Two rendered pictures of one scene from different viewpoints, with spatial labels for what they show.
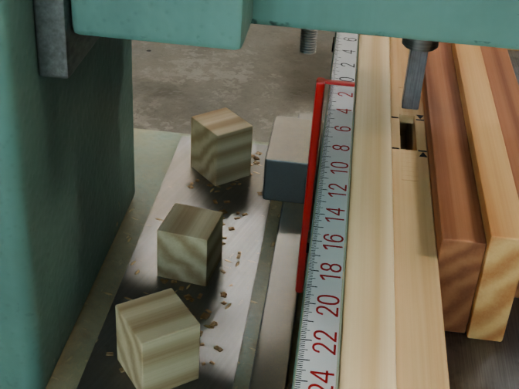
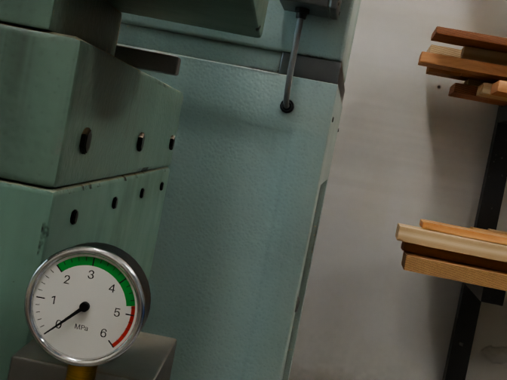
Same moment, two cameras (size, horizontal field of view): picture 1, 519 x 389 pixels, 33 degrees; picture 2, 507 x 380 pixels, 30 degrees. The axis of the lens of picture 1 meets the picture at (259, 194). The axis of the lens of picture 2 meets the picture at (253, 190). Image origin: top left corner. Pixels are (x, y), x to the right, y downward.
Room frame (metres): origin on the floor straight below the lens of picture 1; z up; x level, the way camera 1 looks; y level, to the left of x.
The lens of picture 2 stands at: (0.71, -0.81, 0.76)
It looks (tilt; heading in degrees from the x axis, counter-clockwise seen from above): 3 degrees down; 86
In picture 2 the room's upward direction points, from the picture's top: 11 degrees clockwise
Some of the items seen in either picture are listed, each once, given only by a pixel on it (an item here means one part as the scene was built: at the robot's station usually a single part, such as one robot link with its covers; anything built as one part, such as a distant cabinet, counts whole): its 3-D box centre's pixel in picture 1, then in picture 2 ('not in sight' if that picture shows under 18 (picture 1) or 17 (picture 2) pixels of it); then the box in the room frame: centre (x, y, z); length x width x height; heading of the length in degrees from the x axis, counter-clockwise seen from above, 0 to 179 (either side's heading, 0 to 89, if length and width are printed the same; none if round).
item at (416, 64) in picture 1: (416, 63); not in sight; (0.43, -0.08, 0.97); 0.01 x 0.01 x 0.05; 85
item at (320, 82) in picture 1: (323, 194); not in sight; (0.43, -0.04, 0.89); 0.02 x 0.01 x 0.14; 85
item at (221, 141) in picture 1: (221, 146); not in sight; (0.60, 0.03, 0.82); 0.04 x 0.03 x 0.05; 38
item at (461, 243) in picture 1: (438, 149); not in sight; (0.43, -0.10, 0.93); 0.25 x 0.02 x 0.05; 175
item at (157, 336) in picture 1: (157, 342); not in sight; (0.37, 0.05, 0.82); 0.04 x 0.04 x 0.04; 33
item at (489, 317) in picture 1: (470, 148); not in sight; (0.43, -0.12, 0.93); 0.26 x 0.02 x 0.06; 175
